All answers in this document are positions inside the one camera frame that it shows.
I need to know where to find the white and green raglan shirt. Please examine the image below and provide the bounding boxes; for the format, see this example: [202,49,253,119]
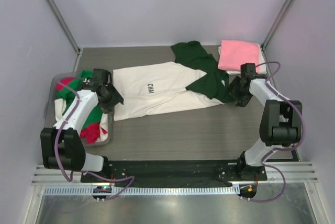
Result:
[113,41,234,121]

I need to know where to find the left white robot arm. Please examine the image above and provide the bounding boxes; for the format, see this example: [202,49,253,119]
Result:
[40,69,124,182]

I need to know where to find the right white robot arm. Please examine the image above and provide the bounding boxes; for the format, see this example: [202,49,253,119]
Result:
[227,63,303,180]

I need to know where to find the folded white shirt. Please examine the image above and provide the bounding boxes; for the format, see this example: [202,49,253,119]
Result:
[227,46,267,75]

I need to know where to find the folded pink shirt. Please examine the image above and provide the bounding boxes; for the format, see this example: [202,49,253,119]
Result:
[218,40,260,72]

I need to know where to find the red green white shirt pile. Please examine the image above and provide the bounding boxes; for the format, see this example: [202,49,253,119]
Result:
[54,70,108,145]

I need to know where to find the clear plastic bin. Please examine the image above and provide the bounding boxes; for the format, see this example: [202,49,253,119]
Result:
[44,71,113,147]

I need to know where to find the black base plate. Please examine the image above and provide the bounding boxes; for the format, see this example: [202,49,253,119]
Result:
[80,159,267,186]

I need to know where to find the white slotted cable duct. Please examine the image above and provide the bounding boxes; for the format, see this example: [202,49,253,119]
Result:
[43,185,240,196]

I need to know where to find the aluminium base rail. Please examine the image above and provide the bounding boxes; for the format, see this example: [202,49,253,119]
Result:
[31,165,81,186]

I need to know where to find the left aluminium frame post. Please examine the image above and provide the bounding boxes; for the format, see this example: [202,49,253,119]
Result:
[46,0,81,55]

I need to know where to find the aluminium frame post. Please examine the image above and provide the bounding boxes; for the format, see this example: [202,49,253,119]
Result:
[261,0,295,52]
[46,0,81,55]

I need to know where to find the right aluminium frame post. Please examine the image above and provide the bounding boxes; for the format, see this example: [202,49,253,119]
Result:
[261,0,295,52]

